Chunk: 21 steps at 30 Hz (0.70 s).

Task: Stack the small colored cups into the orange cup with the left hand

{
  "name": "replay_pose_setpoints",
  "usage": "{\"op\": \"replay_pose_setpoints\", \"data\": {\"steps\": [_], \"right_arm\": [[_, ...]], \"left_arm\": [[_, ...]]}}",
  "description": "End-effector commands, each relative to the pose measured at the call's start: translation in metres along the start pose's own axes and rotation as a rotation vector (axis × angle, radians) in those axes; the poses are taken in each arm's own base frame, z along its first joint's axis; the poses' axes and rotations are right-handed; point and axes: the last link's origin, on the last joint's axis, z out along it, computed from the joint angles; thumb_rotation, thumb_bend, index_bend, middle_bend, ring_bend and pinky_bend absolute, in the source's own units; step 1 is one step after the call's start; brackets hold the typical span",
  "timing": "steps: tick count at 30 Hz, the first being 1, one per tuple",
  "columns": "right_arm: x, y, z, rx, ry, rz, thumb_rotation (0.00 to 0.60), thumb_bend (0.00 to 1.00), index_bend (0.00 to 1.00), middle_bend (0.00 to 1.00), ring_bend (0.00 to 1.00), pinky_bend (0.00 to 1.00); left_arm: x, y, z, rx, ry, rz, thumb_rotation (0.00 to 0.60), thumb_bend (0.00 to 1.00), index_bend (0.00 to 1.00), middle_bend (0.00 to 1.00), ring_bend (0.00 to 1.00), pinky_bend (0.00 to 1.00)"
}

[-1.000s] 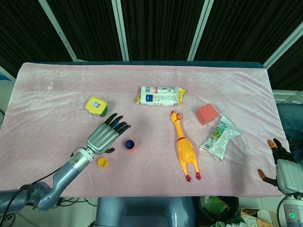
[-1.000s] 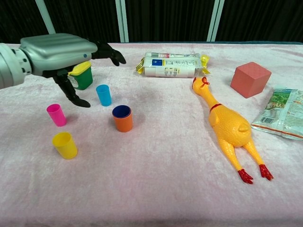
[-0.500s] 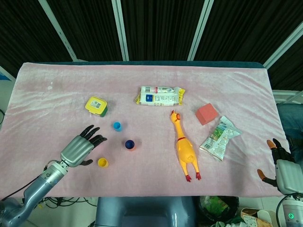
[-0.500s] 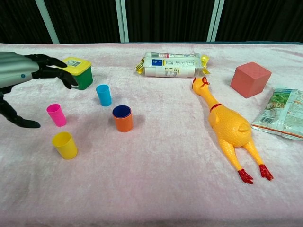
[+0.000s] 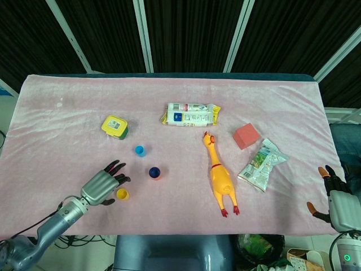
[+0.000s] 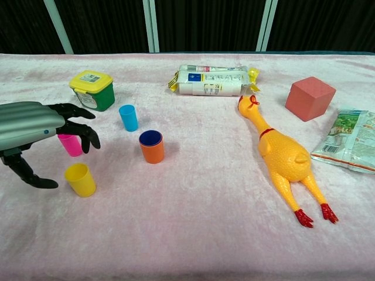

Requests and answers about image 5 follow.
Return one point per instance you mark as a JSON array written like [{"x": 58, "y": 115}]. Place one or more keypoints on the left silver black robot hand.
[{"x": 98, "y": 186}]

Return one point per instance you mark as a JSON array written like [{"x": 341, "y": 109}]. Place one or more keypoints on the right orange-tipped robot hand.
[{"x": 344, "y": 207}]

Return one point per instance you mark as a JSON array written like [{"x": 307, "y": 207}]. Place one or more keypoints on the yellow plastic cup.
[{"x": 123, "y": 194}]

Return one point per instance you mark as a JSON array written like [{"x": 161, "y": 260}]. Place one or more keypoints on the light blue plastic cup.
[{"x": 140, "y": 150}]

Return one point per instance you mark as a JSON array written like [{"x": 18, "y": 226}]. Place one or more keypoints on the dark blue plastic cup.
[{"x": 154, "y": 171}]

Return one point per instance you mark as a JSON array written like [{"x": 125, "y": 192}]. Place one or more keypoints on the right white-grey robot arm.
[{"x": 349, "y": 251}]

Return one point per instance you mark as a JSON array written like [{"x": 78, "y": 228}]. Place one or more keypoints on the yellow-lidded green container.
[{"x": 114, "y": 125}]

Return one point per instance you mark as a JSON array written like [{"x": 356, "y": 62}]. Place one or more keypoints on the cardboard box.
[{"x": 301, "y": 261}]

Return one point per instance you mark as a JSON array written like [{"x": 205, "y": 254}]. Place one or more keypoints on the white metal rack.
[{"x": 344, "y": 114}]

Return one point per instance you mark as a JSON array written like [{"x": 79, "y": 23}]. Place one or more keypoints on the green white snack bag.
[{"x": 260, "y": 165}]

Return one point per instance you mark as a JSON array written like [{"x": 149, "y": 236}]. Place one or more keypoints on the black-lined trash bin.
[{"x": 259, "y": 248}]

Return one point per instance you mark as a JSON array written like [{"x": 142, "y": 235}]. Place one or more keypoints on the blue-grey robot torso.
[{"x": 172, "y": 254}]

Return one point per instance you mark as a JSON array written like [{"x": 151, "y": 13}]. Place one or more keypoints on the white yellow-ended snack package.
[{"x": 189, "y": 115}]

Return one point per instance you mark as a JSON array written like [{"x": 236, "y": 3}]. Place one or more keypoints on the red foam cube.
[{"x": 246, "y": 136}]

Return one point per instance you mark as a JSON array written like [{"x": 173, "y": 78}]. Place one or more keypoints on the yellow rubber chicken toy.
[{"x": 220, "y": 175}]

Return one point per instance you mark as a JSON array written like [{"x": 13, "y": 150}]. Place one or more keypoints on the pink plush table cloth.
[{"x": 180, "y": 90}]

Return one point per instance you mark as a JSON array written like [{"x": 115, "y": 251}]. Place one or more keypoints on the white partition frame post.
[
  {"x": 338, "y": 53},
  {"x": 238, "y": 36},
  {"x": 70, "y": 36},
  {"x": 144, "y": 36}
]

